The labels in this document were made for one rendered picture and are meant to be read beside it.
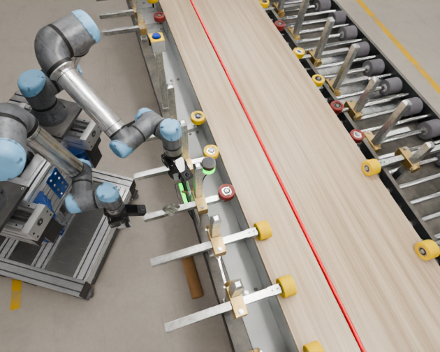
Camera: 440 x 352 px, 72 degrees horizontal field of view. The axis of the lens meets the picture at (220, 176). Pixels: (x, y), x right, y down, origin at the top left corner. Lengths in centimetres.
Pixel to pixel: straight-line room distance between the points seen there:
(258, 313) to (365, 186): 83
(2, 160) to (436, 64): 430
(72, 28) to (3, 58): 291
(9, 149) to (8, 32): 353
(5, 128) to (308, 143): 136
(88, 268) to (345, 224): 154
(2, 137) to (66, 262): 139
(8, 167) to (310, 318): 116
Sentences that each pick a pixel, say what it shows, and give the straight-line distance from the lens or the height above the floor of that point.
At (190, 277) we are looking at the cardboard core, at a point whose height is 8.
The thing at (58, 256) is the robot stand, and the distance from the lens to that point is 227.
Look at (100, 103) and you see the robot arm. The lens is 115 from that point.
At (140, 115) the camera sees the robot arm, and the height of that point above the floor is 134.
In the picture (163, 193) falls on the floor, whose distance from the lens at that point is 252.
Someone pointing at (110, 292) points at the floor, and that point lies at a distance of 233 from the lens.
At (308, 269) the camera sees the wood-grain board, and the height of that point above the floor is 90.
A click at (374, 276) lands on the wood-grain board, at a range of 153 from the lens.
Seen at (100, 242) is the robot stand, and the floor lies 23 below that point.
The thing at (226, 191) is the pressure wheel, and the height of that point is 91.
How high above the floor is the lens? 221
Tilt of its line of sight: 59 degrees down
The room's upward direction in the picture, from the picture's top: 6 degrees clockwise
